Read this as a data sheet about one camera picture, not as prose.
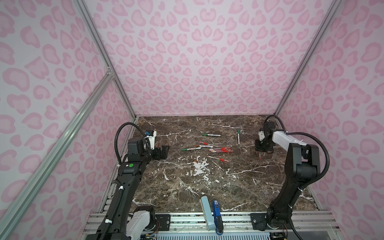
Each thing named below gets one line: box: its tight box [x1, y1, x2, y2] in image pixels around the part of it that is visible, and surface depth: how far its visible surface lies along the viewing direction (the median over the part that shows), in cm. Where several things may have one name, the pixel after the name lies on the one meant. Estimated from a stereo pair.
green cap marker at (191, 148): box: [181, 147, 202, 152], surface depth 103 cm
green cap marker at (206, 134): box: [202, 133, 221, 137], surface depth 109 cm
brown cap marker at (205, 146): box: [195, 145, 214, 148], surface depth 103 cm
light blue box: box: [200, 196, 216, 231], surface depth 74 cm
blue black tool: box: [212, 200, 224, 236], surface depth 73 cm
